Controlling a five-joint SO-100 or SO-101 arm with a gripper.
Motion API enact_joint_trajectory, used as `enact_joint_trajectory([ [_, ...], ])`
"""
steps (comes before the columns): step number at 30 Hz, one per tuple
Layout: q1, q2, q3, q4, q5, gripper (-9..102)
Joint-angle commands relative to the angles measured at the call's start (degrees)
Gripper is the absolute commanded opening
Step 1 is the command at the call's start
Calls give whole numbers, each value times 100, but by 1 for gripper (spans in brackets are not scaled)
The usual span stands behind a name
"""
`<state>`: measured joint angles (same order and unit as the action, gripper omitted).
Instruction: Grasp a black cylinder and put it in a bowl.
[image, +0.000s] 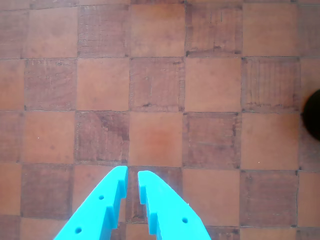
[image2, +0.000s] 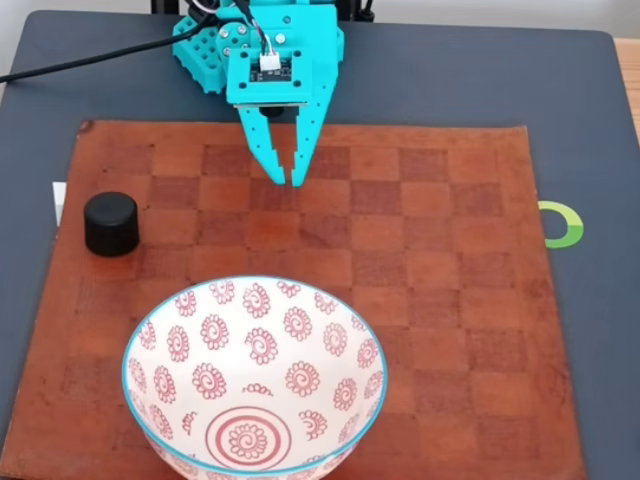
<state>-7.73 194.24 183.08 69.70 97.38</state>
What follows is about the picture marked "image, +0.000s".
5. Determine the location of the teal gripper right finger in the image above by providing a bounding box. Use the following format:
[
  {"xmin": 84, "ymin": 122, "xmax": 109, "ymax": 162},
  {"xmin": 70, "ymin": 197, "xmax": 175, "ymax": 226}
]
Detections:
[{"xmin": 137, "ymin": 170, "xmax": 212, "ymax": 240}]

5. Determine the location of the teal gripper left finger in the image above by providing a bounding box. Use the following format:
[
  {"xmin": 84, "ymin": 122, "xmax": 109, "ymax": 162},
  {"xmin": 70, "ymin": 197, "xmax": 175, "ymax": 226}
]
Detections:
[{"xmin": 53, "ymin": 165, "xmax": 129, "ymax": 240}]

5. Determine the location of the black cylinder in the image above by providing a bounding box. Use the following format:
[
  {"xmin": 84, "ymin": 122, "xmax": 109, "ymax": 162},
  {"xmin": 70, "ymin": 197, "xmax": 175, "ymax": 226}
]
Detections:
[{"xmin": 303, "ymin": 88, "xmax": 320, "ymax": 141}]

